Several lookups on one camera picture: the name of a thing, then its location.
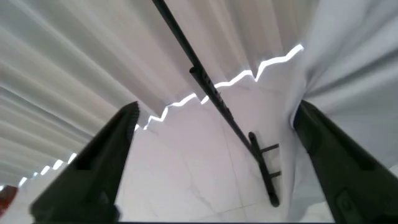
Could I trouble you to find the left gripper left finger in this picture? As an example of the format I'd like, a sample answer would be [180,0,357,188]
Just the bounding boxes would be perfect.
[29,101,140,223]

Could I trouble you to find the white curtain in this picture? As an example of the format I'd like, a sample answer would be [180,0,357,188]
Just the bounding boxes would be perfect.
[0,0,321,187]

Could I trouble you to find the black clothes rack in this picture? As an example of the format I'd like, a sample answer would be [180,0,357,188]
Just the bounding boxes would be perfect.
[151,0,282,208]

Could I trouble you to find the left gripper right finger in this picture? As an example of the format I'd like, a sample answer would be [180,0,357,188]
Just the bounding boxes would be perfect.
[293,99,398,223]

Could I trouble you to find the pale grey shorts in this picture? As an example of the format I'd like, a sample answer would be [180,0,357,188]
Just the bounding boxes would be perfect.
[279,0,398,223]

